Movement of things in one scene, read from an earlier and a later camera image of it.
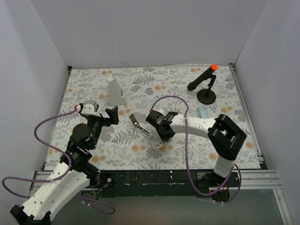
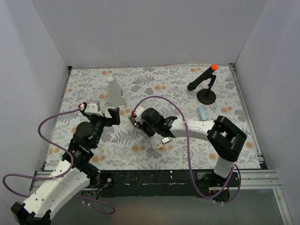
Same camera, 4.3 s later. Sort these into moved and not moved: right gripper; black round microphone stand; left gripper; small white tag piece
Moved: right gripper
Not moved: small white tag piece; left gripper; black round microphone stand
